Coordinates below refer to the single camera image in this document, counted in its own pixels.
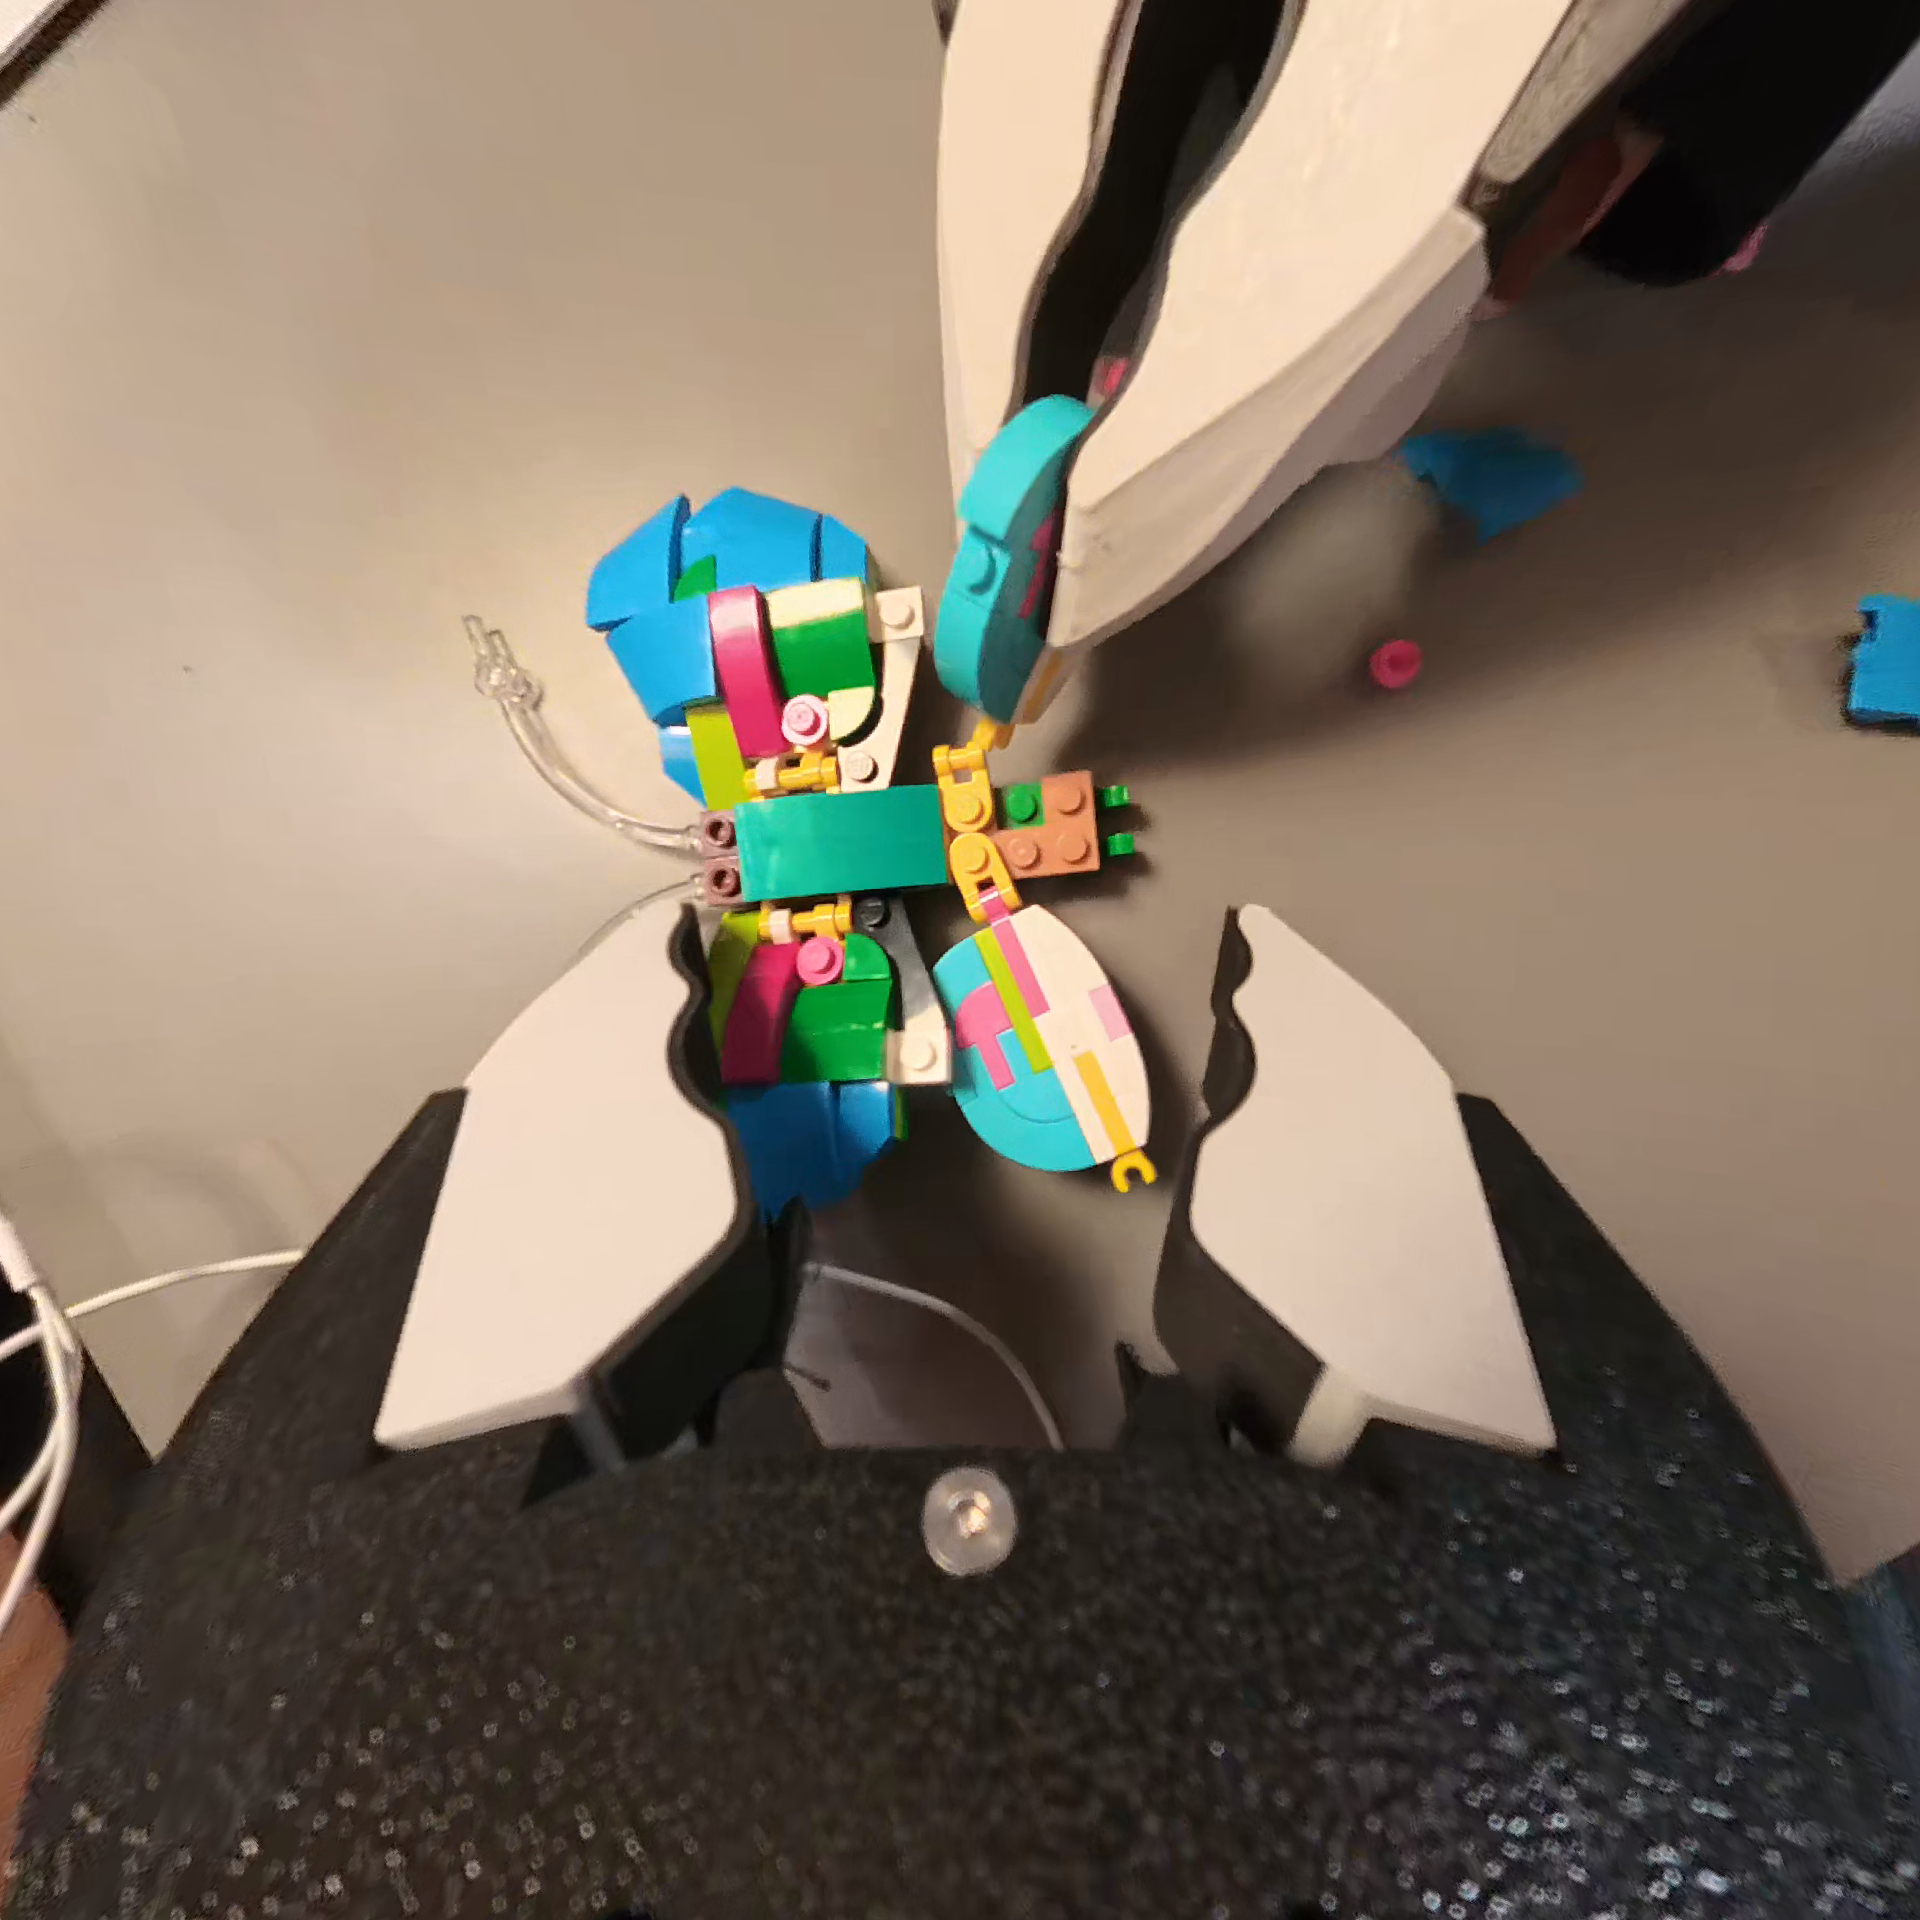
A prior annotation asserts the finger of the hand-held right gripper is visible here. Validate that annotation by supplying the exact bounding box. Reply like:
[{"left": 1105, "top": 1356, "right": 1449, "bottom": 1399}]
[
  {"left": 929, "top": 0, "right": 1203, "bottom": 500},
  {"left": 1044, "top": 0, "right": 1595, "bottom": 651}
]

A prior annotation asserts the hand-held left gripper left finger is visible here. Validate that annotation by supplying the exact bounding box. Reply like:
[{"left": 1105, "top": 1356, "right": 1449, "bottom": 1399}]
[{"left": 371, "top": 899, "right": 819, "bottom": 1483}]

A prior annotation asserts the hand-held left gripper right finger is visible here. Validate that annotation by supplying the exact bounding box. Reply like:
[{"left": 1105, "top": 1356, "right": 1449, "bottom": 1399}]
[{"left": 1147, "top": 899, "right": 1565, "bottom": 1465}]

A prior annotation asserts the teal lego wing piece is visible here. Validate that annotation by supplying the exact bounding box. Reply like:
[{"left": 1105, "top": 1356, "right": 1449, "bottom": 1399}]
[{"left": 929, "top": 393, "right": 1105, "bottom": 749}]

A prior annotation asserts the colourful lego butterfly model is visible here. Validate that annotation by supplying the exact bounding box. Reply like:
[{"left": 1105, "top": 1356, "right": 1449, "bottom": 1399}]
[{"left": 463, "top": 481, "right": 1161, "bottom": 1216}]

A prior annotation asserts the blue lego slope brick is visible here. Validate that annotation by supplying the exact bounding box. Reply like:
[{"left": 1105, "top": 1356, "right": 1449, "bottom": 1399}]
[{"left": 1393, "top": 423, "right": 1584, "bottom": 546}]

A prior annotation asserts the blue lego plate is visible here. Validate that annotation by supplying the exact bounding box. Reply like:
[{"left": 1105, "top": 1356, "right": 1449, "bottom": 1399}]
[{"left": 1840, "top": 590, "right": 1920, "bottom": 737}]

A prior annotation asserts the white flat object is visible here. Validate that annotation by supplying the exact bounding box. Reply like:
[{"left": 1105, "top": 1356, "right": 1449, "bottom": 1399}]
[{"left": 0, "top": 0, "right": 116, "bottom": 88}]

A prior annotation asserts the thin white cable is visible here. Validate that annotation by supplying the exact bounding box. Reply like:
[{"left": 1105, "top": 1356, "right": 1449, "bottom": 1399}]
[{"left": 798, "top": 1262, "right": 1071, "bottom": 1454}]

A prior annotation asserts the looped white cable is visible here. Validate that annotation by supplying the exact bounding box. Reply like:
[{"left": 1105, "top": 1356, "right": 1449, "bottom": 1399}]
[{"left": 0, "top": 1208, "right": 311, "bottom": 1594}]

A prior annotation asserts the brown wooden rail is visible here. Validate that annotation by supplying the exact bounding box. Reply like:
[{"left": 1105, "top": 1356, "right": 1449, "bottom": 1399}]
[{"left": 0, "top": 1522, "right": 75, "bottom": 1805}]

